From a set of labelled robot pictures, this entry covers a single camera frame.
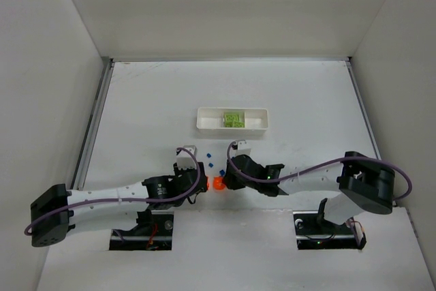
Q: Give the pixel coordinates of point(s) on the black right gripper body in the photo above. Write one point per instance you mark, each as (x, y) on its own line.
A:
(231, 175)

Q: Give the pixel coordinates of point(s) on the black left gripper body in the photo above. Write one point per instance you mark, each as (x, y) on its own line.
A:
(199, 178)

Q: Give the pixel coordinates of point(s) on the orange round lego piece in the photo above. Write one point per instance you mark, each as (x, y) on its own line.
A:
(218, 184)

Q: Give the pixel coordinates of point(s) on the small green lego brick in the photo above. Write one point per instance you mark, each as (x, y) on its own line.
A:
(234, 124)

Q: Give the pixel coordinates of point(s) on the large green lego brick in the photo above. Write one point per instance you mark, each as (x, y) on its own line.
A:
(231, 116)

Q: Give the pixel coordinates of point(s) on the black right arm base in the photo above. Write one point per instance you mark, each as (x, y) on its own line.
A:
(313, 232)

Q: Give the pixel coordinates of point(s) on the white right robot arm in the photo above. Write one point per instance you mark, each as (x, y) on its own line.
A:
(362, 184)

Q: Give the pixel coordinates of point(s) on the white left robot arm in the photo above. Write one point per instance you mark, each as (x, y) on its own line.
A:
(60, 212)

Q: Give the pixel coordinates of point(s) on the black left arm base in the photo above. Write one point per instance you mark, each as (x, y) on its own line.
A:
(153, 232)

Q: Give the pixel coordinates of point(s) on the white divided sorting tray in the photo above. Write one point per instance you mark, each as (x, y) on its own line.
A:
(210, 122)

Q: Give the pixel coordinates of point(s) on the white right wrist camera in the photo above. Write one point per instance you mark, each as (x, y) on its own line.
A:
(242, 147)

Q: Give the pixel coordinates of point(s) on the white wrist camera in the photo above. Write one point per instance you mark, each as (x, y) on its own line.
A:
(242, 147)
(186, 158)

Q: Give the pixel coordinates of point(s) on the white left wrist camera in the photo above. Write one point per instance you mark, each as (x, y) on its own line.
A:
(186, 158)

